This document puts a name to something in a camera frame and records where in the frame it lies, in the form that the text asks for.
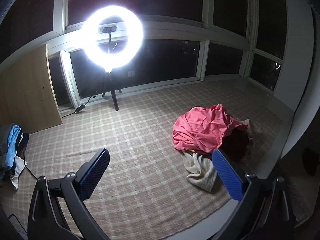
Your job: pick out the plaid beige rug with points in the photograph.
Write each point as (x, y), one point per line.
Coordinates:
(144, 193)

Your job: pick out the white ring light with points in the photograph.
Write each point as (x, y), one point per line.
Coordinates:
(92, 34)

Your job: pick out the pink garment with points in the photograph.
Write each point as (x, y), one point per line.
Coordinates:
(202, 129)

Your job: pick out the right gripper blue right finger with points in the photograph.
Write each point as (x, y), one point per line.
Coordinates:
(263, 208)

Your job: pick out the dark maroon garment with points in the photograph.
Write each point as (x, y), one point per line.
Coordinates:
(237, 145)

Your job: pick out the black light tripod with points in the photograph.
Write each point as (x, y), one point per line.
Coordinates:
(108, 74)

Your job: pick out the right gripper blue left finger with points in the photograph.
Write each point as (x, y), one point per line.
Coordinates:
(46, 219)

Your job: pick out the wooden cabinet panel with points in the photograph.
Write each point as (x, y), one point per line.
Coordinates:
(27, 95)

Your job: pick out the blue and white clothes pile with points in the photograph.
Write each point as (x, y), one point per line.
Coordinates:
(13, 143)

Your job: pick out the cream knitted garment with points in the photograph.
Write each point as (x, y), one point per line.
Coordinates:
(202, 172)

